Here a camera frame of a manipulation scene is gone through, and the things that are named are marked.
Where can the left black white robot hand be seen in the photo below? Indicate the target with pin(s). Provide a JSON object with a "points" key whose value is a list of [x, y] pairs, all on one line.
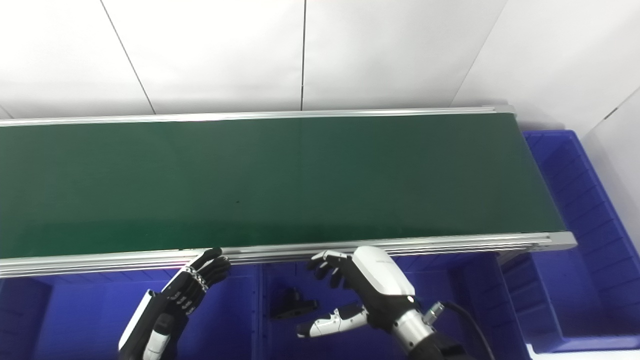
{"points": [[165, 315]]}

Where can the green conveyor belt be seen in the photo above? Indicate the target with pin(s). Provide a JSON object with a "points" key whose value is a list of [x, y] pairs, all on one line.
{"points": [[300, 185], [125, 261]]}

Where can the blue plastic bin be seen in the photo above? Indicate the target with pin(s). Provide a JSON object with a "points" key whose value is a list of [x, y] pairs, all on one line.
{"points": [[590, 250], [470, 300], [75, 320]]}

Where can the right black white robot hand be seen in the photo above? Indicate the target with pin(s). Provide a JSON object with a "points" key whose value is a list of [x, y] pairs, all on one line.
{"points": [[380, 280]]}

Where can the black metal flange part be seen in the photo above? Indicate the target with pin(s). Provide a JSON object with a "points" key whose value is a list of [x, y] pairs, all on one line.
{"points": [[292, 305]]}

